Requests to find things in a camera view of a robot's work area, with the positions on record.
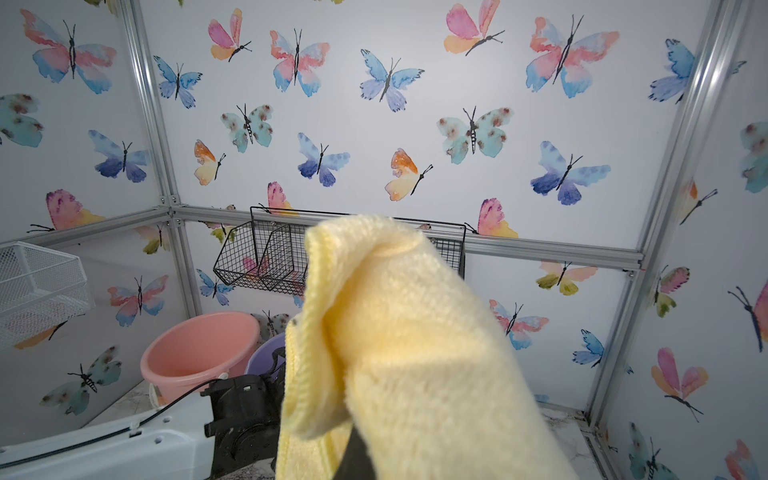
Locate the cream yellow microfibre cloth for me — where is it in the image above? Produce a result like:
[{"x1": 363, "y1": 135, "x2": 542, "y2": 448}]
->
[{"x1": 276, "y1": 215, "x2": 575, "y2": 479}]

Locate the black wire wall basket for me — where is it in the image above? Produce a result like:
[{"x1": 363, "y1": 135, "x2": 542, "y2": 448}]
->
[{"x1": 213, "y1": 205, "x2": 475, "y2": 297}]

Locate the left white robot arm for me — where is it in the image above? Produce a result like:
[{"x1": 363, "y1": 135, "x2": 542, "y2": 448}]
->
[{"x1": 1, "y1": 347, "x2": 285, "y2": 479}]

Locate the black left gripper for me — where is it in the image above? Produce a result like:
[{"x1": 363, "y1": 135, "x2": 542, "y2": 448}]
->
[{"x1": 201, "y1": 347, "x2": 285, "y2": 479}]

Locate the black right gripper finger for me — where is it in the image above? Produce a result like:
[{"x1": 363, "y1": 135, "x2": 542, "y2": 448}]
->
[{"x1": 333, "y1": 426, "x2": 377, "y2": 480}]

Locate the pink plastic bucket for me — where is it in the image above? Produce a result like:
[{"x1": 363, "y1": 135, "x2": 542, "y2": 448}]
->
[{"x1": 140, "y1": 311, "x2": 261, "y2": 403}]

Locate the purple plastic bucket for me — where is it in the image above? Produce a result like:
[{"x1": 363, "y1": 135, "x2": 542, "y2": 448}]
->
[{"x1": 245, "y1": 333, "x2": 286, "y2": 381}]

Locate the white mesh wall basket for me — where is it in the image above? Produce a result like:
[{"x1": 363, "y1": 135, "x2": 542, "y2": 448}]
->
[{"x1": 1, "y1": 242, "x2": 94, "y2": 350}]

